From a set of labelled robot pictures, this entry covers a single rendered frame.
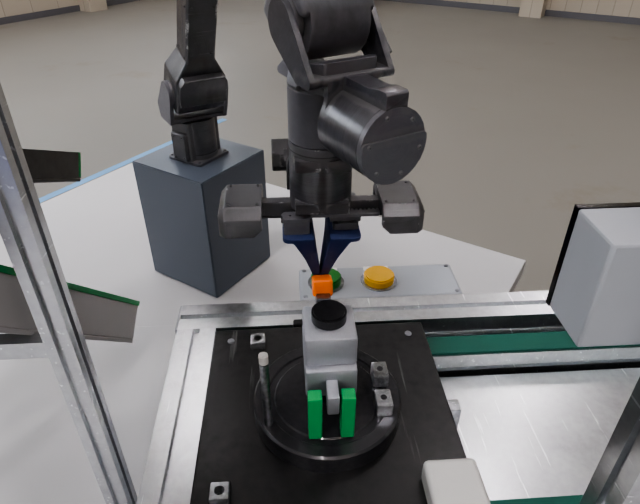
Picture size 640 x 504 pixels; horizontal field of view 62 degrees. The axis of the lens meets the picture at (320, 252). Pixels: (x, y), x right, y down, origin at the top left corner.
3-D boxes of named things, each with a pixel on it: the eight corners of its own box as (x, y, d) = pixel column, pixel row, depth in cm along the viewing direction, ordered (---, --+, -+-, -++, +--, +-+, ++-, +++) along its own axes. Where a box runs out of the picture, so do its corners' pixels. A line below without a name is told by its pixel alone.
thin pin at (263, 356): (264, 419, 48) (258, 351, 43) (273, 419, 48) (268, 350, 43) (264, 427, 47) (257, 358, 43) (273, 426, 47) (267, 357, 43)
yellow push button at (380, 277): (361, 277, 72) (362, 265, 71) (390, 276, 73) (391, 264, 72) (365, 295, 69) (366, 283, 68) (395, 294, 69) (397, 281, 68)
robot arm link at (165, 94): (160, 117, 77) (152, 72, 74) (218, 106, 81) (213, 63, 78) (174, 131, 73) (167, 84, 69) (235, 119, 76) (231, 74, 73)
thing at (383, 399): (373, 400, 50) (374, 388, 49) (388, 399, 50) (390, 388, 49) (376, 417, 48) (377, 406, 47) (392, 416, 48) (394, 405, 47)
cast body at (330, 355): (302, 345, 51) (301, 287, 47) (348, 343, 51) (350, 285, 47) (307, 416, 44) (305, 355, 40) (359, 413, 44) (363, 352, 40)
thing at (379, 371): (369, 372, 53) (370, 361, 52) (384, 371, 53) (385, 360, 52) (372, 387, 51) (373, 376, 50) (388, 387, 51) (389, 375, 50)
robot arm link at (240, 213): (435, 149, 44) (419, 122, 49) (208, 154, 43) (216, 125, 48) (423, 233, 49) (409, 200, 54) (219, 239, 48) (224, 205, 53)
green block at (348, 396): (339, 426, 47) (340, 388, 45) (352, 426, 47) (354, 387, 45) (340, 438, 46) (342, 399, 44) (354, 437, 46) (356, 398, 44)
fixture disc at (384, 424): (257, 359, 57) (255, 345, 56) (386, 353, 58) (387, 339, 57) (251, 477, 45) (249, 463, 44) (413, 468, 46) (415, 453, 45)
